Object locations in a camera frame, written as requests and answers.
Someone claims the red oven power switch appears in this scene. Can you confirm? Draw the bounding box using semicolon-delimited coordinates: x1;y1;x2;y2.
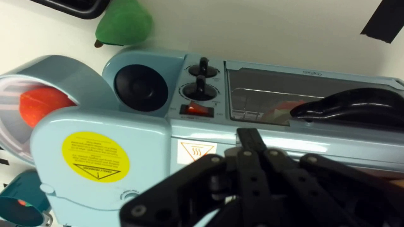
180;103;215;119

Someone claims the white hot surface sticker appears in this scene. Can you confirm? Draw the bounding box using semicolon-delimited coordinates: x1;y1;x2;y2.
176;139;219;166

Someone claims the black oven knob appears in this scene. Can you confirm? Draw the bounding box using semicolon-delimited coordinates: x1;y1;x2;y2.
180;75;220;103
187;56;221;80

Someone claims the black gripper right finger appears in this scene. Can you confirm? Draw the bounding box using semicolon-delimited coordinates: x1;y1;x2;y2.
250;128;404;227

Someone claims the light blue toaster oven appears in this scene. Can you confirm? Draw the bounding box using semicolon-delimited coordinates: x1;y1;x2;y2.
0;46;404;227

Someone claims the green plush pear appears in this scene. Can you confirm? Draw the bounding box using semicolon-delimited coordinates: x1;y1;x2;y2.
94;0;156;50

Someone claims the black ribbed grill tray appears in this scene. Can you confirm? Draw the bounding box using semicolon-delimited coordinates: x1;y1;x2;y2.
31;0;111;21

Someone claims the black oven door handle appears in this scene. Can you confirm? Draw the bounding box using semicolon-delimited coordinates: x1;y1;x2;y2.
289;88;404;128

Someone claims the red plush tomato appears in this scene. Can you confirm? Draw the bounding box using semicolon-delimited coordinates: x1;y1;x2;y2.
18;86;77;130

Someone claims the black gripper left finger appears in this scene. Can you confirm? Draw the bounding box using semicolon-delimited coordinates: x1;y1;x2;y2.
119;128;254;227

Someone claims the black tape strip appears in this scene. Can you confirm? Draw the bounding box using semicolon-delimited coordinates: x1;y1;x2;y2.
360;0;404;45

